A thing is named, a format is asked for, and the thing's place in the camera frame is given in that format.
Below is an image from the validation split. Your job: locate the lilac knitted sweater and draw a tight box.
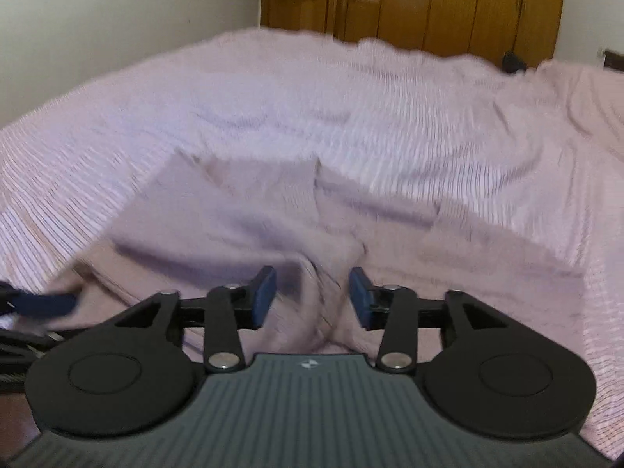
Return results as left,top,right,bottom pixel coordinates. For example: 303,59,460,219
50,153,584,356

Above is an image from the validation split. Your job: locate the pink checked bed sheet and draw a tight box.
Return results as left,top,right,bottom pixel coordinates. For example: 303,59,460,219
1,30,623,457

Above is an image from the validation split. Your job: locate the small black object by wardrobe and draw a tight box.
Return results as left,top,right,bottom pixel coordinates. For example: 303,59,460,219
501,51,528,74

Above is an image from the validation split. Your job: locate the wooden wardrobe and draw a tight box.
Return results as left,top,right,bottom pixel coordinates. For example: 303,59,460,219
260,0,563,68

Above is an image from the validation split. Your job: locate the dark wooden headboard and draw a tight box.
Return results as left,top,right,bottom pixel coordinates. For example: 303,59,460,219
603,50,624,72

